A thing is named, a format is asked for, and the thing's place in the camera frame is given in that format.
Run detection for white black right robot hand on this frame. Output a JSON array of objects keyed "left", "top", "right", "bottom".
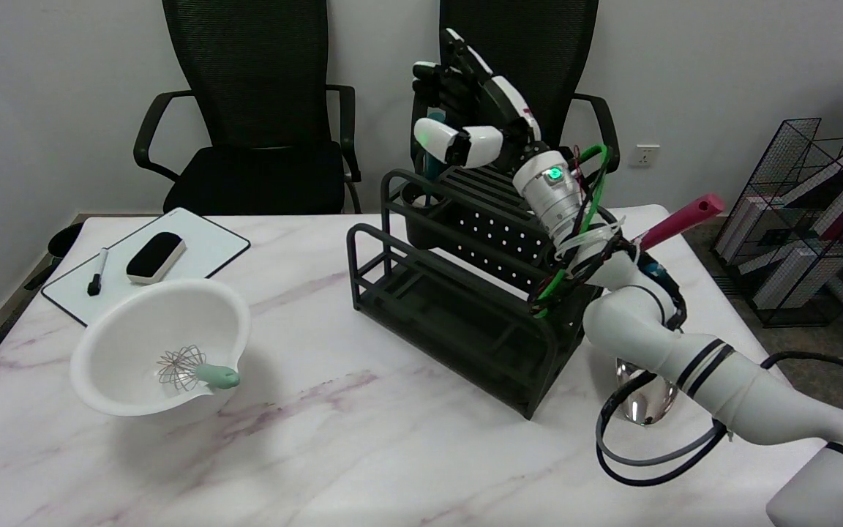
[{"left": 412, "top": 28, "right": 544, "bottom": 173}]

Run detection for pink bottle brush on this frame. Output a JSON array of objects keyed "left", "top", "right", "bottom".
[{"left": 634, "top": 193, "right": 726, "bottom": 253}]

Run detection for black mesh office chair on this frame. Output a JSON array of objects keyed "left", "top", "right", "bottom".
[
  {"left": 411, "top": 0, "right": 621, "bottom": 206},
  {"left": 133, "top": 0, "right": 362, "bottom": 215}
]

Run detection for black dish rack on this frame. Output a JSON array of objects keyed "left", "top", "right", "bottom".
[{"left": 346, "top": 162, "right": 623, "bottom": 421}]

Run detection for small whiteboard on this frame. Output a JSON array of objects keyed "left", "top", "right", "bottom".
[{"left": 41, "top": 207, "right": 251, "bottom": 327}]

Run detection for shiny metal scoop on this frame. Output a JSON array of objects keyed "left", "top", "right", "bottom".
[{"left": 615, "top": 357, "right": 680, "bottom": 426}]

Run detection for white grey book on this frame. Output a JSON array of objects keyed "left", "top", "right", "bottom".
[{"left": 751, "top": 245, "right": 836, "bottom": 310}]

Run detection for black whiteboard eraser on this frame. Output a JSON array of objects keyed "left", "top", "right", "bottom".
[{"left": 126, "top": 232, "right": 187, "bottom": 285}]

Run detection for white plastic bowl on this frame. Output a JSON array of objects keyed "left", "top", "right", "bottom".
[{"left": 70, "top": 278, "right": 252, "bottom": 418}]

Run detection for black whiteboard marker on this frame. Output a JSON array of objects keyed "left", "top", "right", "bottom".
[{"left": 87, "top": 247, "right": 110, "bottom": 296}]

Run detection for round black floor object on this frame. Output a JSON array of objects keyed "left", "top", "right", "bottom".
[{"left": 48, "top": 222, "right": 84, "bottom": 259}]

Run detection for green robot cable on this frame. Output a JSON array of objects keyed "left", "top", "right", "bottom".
[{"left": 535, "top": 144, "right": 610, "bottom": 320}]

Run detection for black wire mesh rack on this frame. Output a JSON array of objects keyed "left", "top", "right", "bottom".
[{"left": 711, "top": 117, "right": 843, "bottom": 329}]

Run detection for green handled wire whisk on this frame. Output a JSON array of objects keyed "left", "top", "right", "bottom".
[{"left": 156, "top": 345, "right": 241, "bottom": 394}]

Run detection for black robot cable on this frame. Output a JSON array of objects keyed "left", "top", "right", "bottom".
[{"left": 596, "top": 351, "right": 843, "bottom": 488}]

